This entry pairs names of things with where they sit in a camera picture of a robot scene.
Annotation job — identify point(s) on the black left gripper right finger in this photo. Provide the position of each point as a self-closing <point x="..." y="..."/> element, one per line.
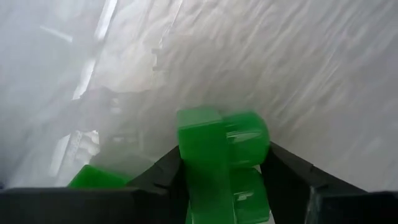
<point x="311" y="199"/>

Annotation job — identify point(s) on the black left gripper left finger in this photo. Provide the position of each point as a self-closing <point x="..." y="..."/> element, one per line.
<point x="93" y="205"/>

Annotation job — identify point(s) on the green toy block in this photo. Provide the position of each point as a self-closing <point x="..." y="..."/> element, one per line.
<point x="205" y="146"/>
<point x="96" y="179"/>

